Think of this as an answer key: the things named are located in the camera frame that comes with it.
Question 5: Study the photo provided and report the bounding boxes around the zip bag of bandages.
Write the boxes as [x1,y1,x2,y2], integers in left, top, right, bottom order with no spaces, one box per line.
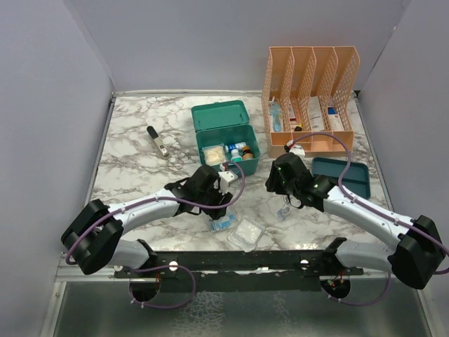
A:
[202,145,227,166]

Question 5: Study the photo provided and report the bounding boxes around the zip bag of blue packets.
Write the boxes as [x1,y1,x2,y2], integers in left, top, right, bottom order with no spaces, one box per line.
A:
[206,206,239,232]

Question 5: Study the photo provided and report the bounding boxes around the white bottle green label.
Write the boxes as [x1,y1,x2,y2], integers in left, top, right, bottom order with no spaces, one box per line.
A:
[231,149,243,162]

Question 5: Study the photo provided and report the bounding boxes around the amber bottle orange label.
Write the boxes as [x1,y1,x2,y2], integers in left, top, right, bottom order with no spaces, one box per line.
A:
[241,146,254,161]

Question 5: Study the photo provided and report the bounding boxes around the white bottle blue label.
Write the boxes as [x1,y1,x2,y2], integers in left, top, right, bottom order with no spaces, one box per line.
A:
[224,142,247,152]

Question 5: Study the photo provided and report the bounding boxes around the white gauze pad packet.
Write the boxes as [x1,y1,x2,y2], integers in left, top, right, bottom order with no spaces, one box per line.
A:
[227,216,265,253]

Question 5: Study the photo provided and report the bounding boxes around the green plastic medicine box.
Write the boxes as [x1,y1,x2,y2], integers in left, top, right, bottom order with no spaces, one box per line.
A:
[191,100,260,176]

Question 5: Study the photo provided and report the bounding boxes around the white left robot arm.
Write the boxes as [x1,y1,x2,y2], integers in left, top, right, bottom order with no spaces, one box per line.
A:
[61,165,232,277]

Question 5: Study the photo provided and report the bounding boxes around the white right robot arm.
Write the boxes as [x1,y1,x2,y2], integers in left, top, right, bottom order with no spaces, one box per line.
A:
[265,152,447,289]

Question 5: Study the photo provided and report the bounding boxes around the red white medicine box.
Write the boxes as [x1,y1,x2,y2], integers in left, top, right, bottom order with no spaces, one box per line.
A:
[288,98,304,132]

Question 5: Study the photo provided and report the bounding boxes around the blue white medicine box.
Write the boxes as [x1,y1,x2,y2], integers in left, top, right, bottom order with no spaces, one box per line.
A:
[328,98,344,131]

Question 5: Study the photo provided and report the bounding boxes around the tape roll in bag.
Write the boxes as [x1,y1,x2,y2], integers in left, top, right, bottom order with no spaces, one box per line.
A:
[276,204,291,221]

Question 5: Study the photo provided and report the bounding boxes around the blue toothbrush package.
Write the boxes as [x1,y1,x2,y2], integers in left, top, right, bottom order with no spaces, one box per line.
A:
[269,101,283,132]

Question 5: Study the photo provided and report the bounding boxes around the dark teal divided tray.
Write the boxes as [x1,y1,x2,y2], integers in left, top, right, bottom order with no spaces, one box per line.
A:
[311,157,371,199]

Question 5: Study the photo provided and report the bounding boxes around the orange plastic file organizer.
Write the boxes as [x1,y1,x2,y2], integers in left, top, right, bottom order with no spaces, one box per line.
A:
[262,46,360,158]

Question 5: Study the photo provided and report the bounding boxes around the black handled scissors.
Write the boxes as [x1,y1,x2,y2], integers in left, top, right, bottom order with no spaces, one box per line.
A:
[283,195,291,208]

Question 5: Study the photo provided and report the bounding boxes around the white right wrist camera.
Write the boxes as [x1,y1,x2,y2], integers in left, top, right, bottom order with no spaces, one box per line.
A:
[283,140,306,158]

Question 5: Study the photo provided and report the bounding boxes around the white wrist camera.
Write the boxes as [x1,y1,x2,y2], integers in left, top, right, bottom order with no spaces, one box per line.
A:
[283,140,306,158]
[218,171,239,192]

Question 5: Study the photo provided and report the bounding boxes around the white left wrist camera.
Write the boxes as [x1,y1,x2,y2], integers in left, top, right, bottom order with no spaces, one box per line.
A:
[218,171,239,192]

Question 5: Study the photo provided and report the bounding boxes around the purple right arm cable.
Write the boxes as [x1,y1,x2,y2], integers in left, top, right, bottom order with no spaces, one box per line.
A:
[289,132,449,306]

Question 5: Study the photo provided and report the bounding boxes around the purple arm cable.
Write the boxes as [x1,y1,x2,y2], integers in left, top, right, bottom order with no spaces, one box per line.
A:
[65,160,246,310]
[289,132,449,306]

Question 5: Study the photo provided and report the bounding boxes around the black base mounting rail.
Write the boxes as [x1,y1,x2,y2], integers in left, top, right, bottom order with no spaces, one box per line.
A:
[114,238,363,292]

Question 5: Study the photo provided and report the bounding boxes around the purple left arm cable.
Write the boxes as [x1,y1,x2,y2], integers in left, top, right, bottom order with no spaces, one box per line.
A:
[65,160,246,310]

